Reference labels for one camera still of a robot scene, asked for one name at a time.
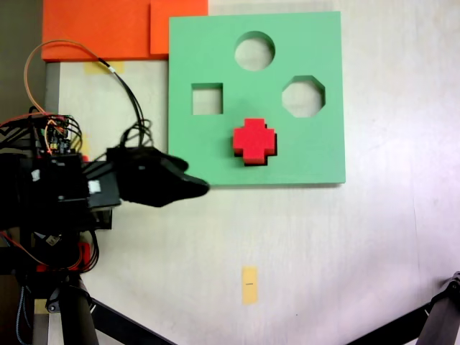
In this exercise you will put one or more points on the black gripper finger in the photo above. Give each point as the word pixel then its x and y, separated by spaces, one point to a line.
pixel 176 164
pixel 194 188

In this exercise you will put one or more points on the red cross columnar block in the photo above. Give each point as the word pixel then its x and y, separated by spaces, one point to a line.
pixel 253 140

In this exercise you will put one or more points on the red printed arm base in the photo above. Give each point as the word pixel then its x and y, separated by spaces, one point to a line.
pixel 85 251

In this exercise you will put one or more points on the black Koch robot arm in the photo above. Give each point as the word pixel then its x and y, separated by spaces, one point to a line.
pixel 54 190

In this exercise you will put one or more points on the large orange foam block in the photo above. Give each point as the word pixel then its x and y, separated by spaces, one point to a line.
pixel 93 28

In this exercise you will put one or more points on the green controller circuit board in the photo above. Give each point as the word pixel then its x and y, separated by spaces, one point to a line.
pixel 57 138

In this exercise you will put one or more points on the long yellow tape marker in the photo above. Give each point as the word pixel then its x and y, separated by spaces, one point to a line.
pixel 250 285

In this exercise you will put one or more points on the small black circuit board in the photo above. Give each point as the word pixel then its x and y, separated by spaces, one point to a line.
pixel 50 239

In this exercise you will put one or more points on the green shape sorter board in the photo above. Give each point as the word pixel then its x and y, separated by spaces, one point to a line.
pixel 305 151

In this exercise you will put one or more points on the wide yellow tape piece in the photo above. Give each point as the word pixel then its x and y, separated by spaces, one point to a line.
pixel 93 68

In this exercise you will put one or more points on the thin black tripod strut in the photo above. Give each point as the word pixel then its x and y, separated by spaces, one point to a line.
pixel 125 325
pixel 391 325

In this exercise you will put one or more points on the thick black tripod leg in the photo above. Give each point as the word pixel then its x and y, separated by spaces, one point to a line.
pixel 443 316
pixel 77 316

